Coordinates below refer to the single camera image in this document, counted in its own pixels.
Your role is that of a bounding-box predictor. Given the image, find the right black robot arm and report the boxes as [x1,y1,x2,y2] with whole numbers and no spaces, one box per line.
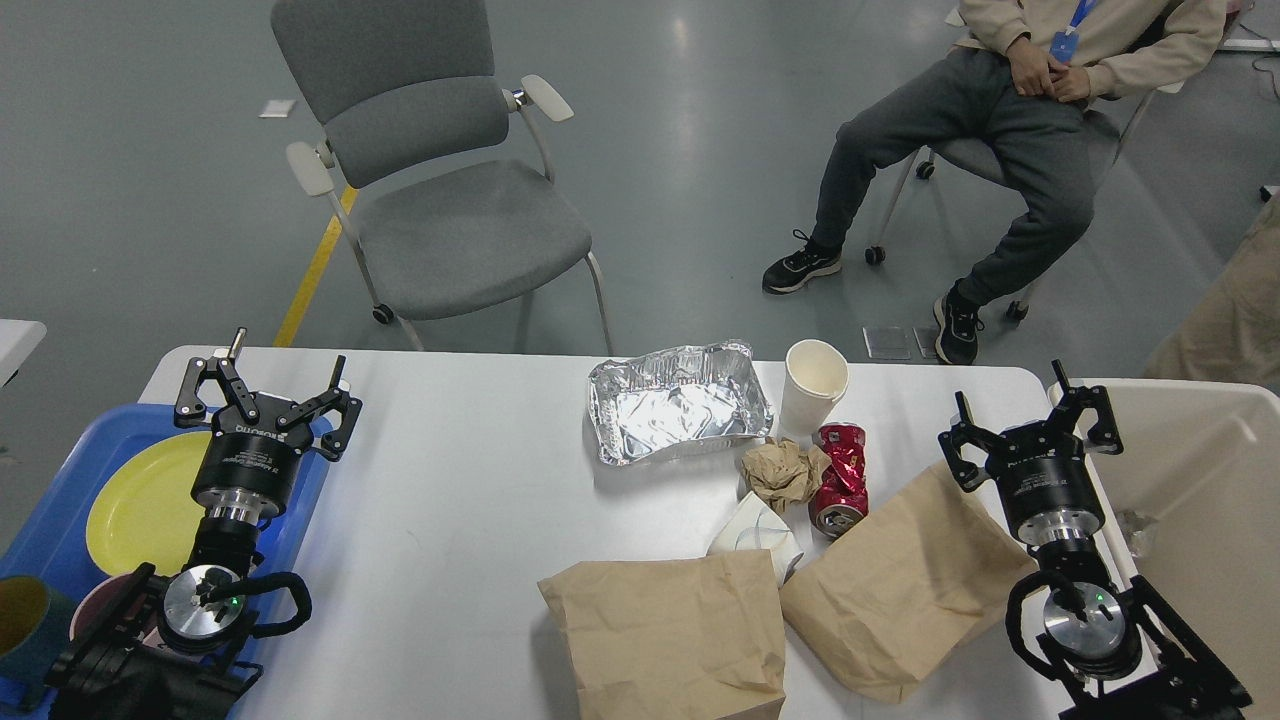
[938,361,1253,719]

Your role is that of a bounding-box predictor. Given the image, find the seated person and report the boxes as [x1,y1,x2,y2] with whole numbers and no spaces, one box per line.
[762,1,1229,365]

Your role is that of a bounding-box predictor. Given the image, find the grey office chair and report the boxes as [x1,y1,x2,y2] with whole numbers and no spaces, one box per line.
[270,1,611,348]

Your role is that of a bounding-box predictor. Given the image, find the dark teal mug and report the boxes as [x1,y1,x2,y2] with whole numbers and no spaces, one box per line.
[1,575,77,716]

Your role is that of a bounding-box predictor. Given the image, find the brown paper bag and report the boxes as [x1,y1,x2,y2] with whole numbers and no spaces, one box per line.
[781,462,1036,705]
[538,550,787,719]

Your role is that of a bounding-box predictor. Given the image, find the white side table corner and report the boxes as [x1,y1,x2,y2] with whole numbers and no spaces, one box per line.
[0,318,47,387]

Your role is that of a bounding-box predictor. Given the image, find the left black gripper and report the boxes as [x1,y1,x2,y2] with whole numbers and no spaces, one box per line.
[173,327,364,521]

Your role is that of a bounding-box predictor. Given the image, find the beige plastic bin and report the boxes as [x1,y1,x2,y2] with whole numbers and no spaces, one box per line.
[1091,378,1279,719]

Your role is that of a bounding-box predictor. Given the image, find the tan cloth at right edge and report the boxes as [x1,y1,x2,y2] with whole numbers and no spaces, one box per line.
[1140,193,1279,387]

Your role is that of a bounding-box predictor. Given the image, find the yellow plate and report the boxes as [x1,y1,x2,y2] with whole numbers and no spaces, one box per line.
[84,432,210,577]

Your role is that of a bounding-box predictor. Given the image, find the blue plastic tray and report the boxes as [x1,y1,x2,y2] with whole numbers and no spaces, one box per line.
[0,404,337,720]

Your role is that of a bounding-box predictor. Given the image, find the aluminium foil tray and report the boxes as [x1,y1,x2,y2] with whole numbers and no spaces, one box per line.
[588,340,774,468]

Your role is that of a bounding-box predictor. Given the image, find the crumpled brown paper ball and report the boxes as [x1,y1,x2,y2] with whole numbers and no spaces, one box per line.
[740,438,831,515]

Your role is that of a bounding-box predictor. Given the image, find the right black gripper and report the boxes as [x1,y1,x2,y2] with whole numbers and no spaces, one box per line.
[938,359,1124,546]

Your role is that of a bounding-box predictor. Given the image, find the white chair under person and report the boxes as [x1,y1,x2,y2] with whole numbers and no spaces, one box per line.
[865,10,1190,323]

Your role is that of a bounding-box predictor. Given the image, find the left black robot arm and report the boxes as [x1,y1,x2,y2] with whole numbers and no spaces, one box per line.
[45,328,364,719]

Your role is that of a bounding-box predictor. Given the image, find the crushed red soda can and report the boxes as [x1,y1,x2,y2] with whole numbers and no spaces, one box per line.
[808,423,870,541]

